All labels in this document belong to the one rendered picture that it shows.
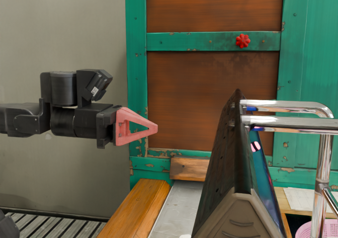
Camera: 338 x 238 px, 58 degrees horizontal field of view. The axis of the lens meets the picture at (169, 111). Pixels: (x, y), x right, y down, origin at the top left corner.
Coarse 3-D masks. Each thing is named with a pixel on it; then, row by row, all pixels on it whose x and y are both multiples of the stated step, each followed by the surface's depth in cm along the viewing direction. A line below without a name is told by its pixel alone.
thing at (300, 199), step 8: (288, 192) 95; (296, 192) 95; (304, 192) 95; (312, 192) 95; (336, 192) 95; (288, 200) 89; (296, 200) 89; (304, 200) 89; (312, 200) 89; (336, 200) 89; (296, 208) 85; (304, 208) 85; (312, 208) 85; (328, 208) 85
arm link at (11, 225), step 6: (0, 210) 70; (0, 216) 69; (6, 216) 71; (0, 222) 68; (6, 222) 69; (12, 222) 71; (0, 228) 67; (6, 228) 69; (12, 228) 70; (18, 228) 72; (0, 234) 67; (6, 234) 68; (12, 234) 69; (18, 234) 71
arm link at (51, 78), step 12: (48, 72) 57; (60, 72) 58; (72, 72) 58; (48, 84) 58; (60, 84) 56; (72, 84) 57; (48, 96) 58; (60, 96) 56; (72, 96) 57; (48, 108) 60; (24, 120) 58; (36, 120) 57; (48, 120) 60; (24, 132) 58; (36, 132) 58
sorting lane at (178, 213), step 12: (180, 192) 103; (192, 192) 103; (168, 204) 95; (180, 204) 95; (192, 204) 95; (168, 216) 88; (180, 216) 88; (192, 216) 88; (156, 228) 82; (168, 228) 82; (180, 228) 82; (192, 228) 82
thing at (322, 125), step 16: (304, 112) 55; (320, 112) 54; (256, 128) 42; (272, 128) 42; (288, 128) 41; (304, 128) 40; (320, 128) 40; (336, 128) 39; (320, 144) 56; (320, 160) 56; (320, 176) 56; (320, 192) 55; (320, 208) 57; (336, 208) 48; (320, 224) 58
